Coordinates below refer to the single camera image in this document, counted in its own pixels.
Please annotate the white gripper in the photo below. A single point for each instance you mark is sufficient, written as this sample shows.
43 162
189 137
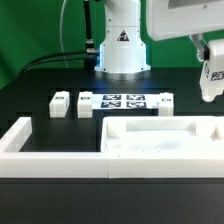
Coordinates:
167 19

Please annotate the white desk top panel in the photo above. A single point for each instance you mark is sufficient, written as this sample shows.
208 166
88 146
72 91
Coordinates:
162 133

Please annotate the black vertical pole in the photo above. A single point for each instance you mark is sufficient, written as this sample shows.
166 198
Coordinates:
88 62

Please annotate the sheet with four markers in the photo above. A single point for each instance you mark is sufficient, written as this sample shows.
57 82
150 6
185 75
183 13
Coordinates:
125 101

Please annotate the white U-shaped fence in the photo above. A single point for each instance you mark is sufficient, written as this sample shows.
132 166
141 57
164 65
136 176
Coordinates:
14 163

